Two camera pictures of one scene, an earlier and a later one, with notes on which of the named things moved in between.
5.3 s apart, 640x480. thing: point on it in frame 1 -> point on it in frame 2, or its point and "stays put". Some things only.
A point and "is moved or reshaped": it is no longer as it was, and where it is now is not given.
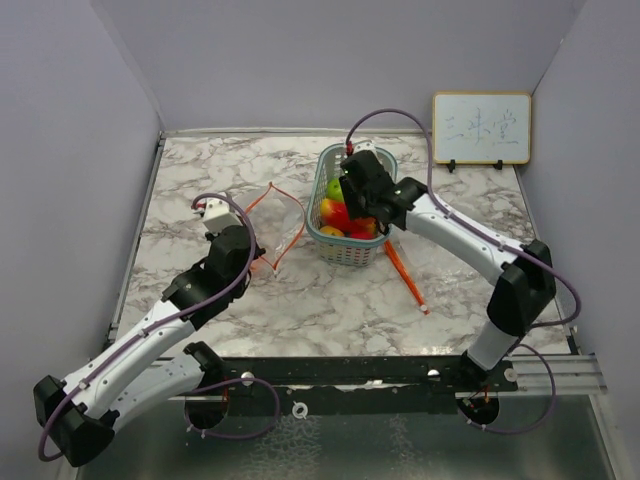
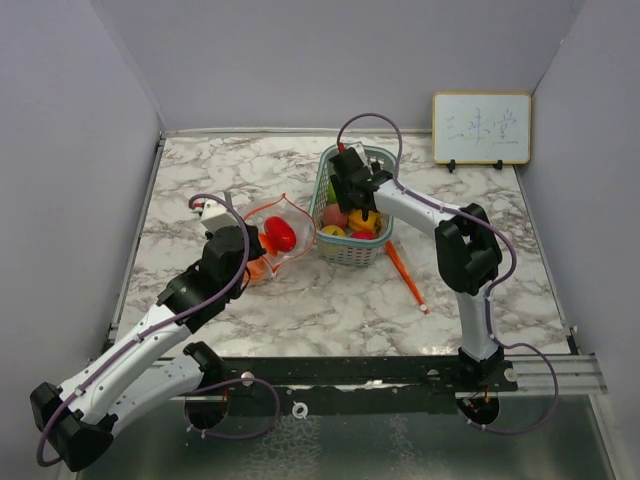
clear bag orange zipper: (278, 222) is moved or reshaped
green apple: (334, 190) stays put
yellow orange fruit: (329, 230) -> (356, 220)
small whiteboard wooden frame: (481, 127) stays put
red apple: (359, 228) stays put
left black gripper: (213, 236) stays put
